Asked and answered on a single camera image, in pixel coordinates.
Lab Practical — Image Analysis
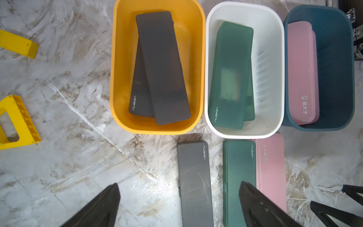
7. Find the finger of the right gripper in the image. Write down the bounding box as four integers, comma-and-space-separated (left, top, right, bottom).
342, 184, 363, 206
310, 201, 363, 227

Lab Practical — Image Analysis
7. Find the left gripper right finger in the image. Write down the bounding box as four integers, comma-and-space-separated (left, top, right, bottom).
239, 181, 301, 227

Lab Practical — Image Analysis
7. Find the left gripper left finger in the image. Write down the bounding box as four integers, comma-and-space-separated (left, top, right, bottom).
62, 183, 121, 227

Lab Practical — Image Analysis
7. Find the pink pencil case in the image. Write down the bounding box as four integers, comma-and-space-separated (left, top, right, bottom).
287, 21, 315, 125
254, 133, 287, 212
311, 31, 320, 124

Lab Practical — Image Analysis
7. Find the dark grey pencil case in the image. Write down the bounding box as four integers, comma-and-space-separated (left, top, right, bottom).
136, 11, 191, 125
177, 141, 214, 227

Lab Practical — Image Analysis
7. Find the black pencil case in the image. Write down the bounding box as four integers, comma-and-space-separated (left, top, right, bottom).
129, 40, 155, 118

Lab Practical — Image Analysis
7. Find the light green pencil case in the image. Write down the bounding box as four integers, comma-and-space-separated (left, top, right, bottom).
208, 21, 254, 130

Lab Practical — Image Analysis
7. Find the white storage box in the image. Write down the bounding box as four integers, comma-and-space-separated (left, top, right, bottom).
203, 2, 285, 140

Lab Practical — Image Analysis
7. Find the dark teal storage box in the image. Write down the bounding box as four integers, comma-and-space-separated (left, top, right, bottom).
282, 5, 355, 132

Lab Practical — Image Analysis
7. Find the yellow storage box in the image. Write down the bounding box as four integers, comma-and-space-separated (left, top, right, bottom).
110, 1, 206, 135

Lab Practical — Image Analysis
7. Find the yellow triangular block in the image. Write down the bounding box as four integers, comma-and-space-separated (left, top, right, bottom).
1, 95, 42, 150

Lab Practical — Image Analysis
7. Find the black briefcase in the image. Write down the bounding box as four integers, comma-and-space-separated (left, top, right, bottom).
338, 0, 363, 61

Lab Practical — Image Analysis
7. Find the small yellow block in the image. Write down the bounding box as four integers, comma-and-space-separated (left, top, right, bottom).
0, 30, 39, 59

